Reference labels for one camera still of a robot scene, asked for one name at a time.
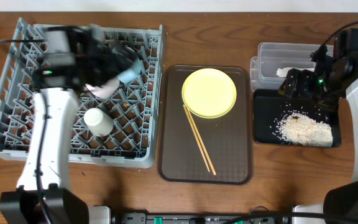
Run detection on yellow round plate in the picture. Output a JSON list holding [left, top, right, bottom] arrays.
[[181, 68, 237, 119]]

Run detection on white rice leftovers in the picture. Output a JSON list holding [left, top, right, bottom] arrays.
[[269, 106, 334, 147]]

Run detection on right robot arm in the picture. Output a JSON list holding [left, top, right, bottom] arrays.
[[278, 24, 358, 223]]

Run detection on black waste tray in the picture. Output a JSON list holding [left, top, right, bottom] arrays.
[[253, 89, 341, 147]]

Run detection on white pink cup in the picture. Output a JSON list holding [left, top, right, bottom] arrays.
[[83, 108, 114, 137]]

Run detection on brown plastic serving tray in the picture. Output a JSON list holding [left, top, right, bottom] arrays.
[[158, 65, 253, 185]]

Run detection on grey plastic dishwasher rack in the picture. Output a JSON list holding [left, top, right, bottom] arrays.
[[0, 19, 165, 169]]

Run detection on wooden chopstick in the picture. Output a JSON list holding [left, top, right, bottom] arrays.
[[183, 105, 211, 172], [188, 110, 217, 175]]

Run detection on white small saucer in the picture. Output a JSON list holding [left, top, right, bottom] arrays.
[[85, 77, 120, 98]]

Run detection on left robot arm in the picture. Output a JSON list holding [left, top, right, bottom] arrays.
[[0, 25, 139, 223]]

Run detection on clear plastic waste bin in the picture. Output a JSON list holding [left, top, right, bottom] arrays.
[[250, 42, 319, 91]]

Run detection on white paper napkin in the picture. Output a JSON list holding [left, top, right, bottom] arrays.
[[276, 67, 314, 78]]

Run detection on light blue bowl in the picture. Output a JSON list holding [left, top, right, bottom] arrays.
[[117, 59, 142, 84]]

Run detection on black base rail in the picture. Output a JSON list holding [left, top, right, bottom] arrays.
[[88, 205, 291, 224]]

